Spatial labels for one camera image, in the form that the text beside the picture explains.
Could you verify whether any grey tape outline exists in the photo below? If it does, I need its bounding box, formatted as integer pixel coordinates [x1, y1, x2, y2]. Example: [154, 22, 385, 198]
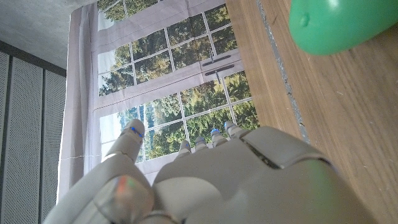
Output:
[254, 0, 311, 144]

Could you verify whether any printed window backdrop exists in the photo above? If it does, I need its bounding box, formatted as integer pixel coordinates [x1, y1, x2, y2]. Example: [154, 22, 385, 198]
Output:
[57, 0, 261, 200]

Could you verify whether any green apple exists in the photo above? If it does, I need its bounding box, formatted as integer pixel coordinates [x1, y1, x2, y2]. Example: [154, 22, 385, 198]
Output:
[288, 0, 398, 56]

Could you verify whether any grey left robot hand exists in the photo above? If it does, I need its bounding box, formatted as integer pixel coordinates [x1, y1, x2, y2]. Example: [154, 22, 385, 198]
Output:
[43, 119, 377, 224]

